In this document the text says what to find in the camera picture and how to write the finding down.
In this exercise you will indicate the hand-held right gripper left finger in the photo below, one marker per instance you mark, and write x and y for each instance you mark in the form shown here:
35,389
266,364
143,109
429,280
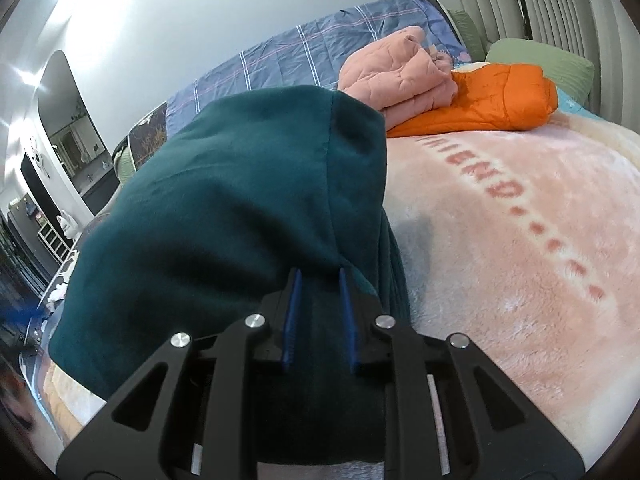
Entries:
292,316

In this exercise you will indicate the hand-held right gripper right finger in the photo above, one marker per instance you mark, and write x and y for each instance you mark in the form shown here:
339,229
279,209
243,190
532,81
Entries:
348,316

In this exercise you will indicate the dark green fleece-lined hoodie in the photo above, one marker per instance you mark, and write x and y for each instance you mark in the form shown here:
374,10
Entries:
225,200

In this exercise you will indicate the pink plush blanket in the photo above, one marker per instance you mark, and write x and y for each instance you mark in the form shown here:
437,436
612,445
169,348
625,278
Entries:
500,270

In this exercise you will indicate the green pillow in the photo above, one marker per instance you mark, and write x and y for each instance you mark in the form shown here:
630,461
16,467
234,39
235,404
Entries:
542,62
467,32
124,157

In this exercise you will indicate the brown printed cloth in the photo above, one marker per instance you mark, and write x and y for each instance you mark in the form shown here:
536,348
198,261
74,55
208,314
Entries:
150,132

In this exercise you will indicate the pink quilted blanket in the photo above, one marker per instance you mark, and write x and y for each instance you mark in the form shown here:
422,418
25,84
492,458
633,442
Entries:
390,77

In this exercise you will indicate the white rabbit figure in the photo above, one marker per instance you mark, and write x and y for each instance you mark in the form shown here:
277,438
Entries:
66,226

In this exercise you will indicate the orange puffer jacket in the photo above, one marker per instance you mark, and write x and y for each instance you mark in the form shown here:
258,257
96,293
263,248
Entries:
495,95

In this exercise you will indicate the blue plaid quilt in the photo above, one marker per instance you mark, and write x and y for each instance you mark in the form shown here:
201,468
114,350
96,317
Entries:
300,45

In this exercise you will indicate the black cabinet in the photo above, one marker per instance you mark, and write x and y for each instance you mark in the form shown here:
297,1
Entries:
39,187

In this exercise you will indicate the white vertical blinds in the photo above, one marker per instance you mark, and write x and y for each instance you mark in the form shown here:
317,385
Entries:
560,5

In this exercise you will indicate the arched wall mirror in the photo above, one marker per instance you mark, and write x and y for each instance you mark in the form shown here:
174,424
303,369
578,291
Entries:
67,130

